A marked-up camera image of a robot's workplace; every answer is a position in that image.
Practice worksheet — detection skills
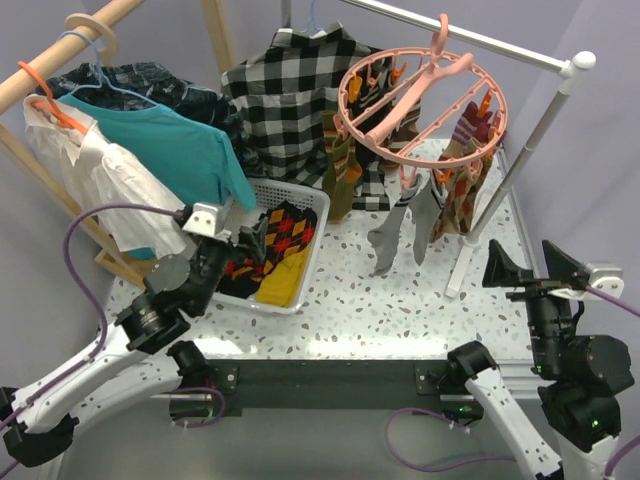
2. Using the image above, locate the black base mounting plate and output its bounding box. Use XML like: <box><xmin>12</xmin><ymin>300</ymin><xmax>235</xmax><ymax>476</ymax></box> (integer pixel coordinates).
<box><xmin>178</xmin><ymin>359</ymin><xmax>483</xmax><ymax>422</ymax></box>

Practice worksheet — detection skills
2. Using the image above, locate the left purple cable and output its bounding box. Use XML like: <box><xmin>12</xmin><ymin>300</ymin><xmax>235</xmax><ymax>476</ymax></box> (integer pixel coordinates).
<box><xmin>0</xmin><ymin>202</ymin><xmax>229</xmax><ymax>436</ymax></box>

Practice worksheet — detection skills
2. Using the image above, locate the teal cloth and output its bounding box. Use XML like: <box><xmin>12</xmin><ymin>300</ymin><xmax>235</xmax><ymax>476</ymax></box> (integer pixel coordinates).
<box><xmin>57</xmin><ymin>94</ymin><xmax>259</xmax><ymax>261</ymax></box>

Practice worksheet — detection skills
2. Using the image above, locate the white rack foot bracket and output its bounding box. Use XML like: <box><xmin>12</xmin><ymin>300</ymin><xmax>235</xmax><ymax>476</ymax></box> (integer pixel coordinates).
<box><xmin>444</xmin><ymin>236</ymin><xmax>480</xmax><ymax>298</ymax></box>

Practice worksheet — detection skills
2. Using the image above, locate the orange clothes hanger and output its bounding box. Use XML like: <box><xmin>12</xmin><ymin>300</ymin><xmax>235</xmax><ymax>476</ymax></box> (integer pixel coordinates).
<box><xmin>18</xmin><ymin>61</ymin><xmax>89</xmax><ymax>135</ymax></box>

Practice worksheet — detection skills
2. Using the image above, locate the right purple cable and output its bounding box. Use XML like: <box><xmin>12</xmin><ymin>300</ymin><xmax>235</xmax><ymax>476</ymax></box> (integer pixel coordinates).
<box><xmin>383</xmin><ymin>284</ymin><xmax>640</xmax><ymax>480</ymax></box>

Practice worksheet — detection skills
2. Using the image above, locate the black white checked shirt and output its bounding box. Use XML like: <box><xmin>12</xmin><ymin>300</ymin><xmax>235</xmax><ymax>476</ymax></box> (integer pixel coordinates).
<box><xmin>221</xmin><ymin>22</ymin><xmax>379</xmax><ymax>187</ymax></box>

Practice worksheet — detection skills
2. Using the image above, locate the pink round clip hanger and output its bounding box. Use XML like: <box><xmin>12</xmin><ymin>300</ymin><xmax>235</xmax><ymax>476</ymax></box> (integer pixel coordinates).
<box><xmin>336</xmin><ymin>13</ymin><xmax>509</xmax><ymax>184</ymax></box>

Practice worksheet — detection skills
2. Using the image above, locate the dark patterned garment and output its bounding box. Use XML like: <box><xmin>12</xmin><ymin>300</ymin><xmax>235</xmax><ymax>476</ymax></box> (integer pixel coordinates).
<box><xmin>46</xmin><ymin>62</ymin><xmax>248</xmax><ymax>149</ymax></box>

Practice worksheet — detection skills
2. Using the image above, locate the black red yellow argyle sock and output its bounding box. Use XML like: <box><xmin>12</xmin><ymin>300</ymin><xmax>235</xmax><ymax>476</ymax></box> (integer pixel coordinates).
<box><xmin>218</xmin><ymin>201</ymin><xmax>317</xmax><ymax>299</ymax></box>

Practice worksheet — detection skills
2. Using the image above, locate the metal clothes rail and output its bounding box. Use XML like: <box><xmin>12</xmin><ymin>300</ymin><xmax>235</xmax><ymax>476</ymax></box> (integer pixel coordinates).
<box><xmin>339</xmin><ymin>0</ymin><xmax>597</xmax><ymax>246</ymax></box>

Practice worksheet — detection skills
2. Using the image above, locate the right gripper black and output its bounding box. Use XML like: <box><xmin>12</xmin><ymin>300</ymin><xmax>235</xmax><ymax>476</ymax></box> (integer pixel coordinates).
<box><xmin>481</xmin><ymin>235</ymin><xmax>580</xmax><ymax>371</ymax></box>

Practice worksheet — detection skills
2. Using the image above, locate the light blue hanger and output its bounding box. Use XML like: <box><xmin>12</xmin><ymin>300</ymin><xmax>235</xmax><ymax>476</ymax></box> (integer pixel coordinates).
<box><xmin>56</xmin><ymin>30</ymin><xmax>158</xmax><ymax>106</ymax></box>

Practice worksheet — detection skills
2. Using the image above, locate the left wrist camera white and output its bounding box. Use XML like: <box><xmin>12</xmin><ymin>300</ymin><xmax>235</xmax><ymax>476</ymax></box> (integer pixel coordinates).
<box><xmin>182</xmin><ymin>202</ymin><xmax>231</xmax><ymax>240</ymax></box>

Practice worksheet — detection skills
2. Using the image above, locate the purple cable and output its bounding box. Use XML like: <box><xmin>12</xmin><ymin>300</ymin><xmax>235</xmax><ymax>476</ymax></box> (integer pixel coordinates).
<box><xmin>383</xmin><ymin>284</ymin><xmax>640</xmax><ymax>480</ymax></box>
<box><xmin>0</xmin><ymin>202</ymin><xmax>229</xmax><ymax>436</ymax></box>

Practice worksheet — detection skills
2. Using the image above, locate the white laundry basket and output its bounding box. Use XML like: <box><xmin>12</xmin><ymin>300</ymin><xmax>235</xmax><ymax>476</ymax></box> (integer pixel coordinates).
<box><xmin>213</xmin><ymin>179</ymin><xmax>329</xmax><ymax>315</ymax></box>

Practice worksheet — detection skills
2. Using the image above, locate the olive striped hanging sock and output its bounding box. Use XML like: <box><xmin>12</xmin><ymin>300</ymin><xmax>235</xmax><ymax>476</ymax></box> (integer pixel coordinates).
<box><xmin>322</xmin><ymin>111</ymin><xmax>362</xmax><ymax>223</ymax></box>

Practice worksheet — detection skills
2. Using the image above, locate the white ruffled blouse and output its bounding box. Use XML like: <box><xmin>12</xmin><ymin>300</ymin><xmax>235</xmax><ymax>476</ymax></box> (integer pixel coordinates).
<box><xmin>23</xmin><ymin>94</ymin><xmax>195</xmax><ymax>258</ymax></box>

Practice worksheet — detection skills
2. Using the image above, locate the wooden clothes rail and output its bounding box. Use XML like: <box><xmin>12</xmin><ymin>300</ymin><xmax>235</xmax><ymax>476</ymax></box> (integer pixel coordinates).
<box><xmin>1</xmin><ymin>0</ymin><xmax>144</xmax><ymax>114</ymax></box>

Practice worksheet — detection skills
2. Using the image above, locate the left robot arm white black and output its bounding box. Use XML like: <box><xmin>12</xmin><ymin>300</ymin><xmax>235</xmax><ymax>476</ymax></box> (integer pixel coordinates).
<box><xmin>1</xmin><ymin>220</ymin><xmax>268</xmax><ymax>468</ymax></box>

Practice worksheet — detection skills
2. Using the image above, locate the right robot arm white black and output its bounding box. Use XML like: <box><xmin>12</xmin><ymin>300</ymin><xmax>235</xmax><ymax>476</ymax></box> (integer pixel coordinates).
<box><xmin>442</xmin><ymin>240</ymin><xmax>639</xmax><ymax>479</ymax></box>

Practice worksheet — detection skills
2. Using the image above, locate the grey yellow sock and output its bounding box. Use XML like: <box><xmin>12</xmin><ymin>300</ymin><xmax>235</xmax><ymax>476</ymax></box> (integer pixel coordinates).
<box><xmin>409</xmin><ymin>173</ymin><xmax>444</xmax><ymax>265</ymax></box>

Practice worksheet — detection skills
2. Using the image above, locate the wooden ring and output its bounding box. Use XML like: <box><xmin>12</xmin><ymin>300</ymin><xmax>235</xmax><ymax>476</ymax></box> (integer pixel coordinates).
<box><xmin>64</xmin><ymin>13</ymin><xmax>120</xmax><ymax>65</ymax></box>

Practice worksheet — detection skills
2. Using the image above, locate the argyle orange brown sock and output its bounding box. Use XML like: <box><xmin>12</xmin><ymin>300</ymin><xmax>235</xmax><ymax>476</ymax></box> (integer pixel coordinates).
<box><xmin>429</xmin><ymin>161</ymin><xmax>492</xmax><ymax>243</ymax></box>

